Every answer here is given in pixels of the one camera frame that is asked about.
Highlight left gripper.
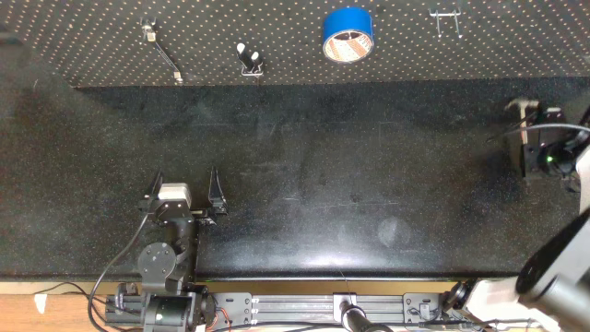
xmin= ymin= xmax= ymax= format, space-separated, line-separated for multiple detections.
xmin=139 ymin=165 xmax=230 ymax=226

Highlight wrench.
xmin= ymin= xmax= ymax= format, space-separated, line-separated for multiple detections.
xmin=141 ymin=23 xmax=184 ymax=86

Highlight pliers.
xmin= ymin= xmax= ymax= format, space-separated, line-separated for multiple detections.
xmin=235 ymin=42 xmax=265 ymax=75

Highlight roll of blue tape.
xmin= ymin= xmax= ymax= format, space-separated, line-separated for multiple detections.
xmin=321 ymin=6 xmax=375 ymax=65

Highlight hammer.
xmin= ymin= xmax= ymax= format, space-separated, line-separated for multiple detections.
xmin=503 ymin=97 xmax=540 ymax=147

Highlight black pegboard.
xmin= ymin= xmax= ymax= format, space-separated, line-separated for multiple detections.
xmin=0 ymin=0 xmax=590 ymax=89

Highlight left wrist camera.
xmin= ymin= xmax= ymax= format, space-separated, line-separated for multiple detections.
xmin=156 ymin=182 xmax=193 ymax=207

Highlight black cable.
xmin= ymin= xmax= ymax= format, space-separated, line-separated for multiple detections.
xmin=87 ymin=212 xmax=149 ymax=332
xmin=486 ymin=120 xmax=590 ymax=144

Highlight thin black wire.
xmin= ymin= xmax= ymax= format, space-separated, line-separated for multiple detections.
xmin=29 ymin=281 xmax=108 ymax=324

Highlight mounting rail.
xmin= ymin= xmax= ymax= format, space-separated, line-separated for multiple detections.
xmin=104 ymin=281 xmax=466 ymax=332

